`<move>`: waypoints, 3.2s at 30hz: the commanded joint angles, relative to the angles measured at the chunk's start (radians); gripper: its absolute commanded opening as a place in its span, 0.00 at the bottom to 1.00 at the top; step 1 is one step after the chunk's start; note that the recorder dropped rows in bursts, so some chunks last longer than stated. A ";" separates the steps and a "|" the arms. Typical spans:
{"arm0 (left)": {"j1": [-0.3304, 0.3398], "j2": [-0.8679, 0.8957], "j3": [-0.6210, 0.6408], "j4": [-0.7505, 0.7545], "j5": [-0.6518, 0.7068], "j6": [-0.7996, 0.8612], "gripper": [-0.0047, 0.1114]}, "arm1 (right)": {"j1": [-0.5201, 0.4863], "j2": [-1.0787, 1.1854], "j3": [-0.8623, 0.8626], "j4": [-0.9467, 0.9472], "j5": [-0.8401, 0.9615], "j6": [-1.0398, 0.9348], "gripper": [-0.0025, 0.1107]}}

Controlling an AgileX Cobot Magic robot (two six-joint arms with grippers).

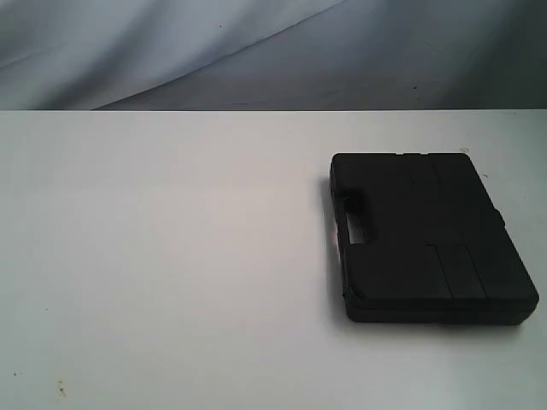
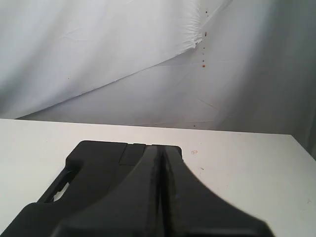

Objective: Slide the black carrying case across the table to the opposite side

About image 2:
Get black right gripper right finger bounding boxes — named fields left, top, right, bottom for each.
left=161, top=146, right=274, bottom=237

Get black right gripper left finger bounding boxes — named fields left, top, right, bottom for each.
left=54, top=146, right=161, bottom=237

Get white backdrop sheet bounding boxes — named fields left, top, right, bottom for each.
left=0, top=0, right=316, bottom=136

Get black plastic carrying case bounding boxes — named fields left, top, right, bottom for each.
left=2, top=141, right=166, bottom=237

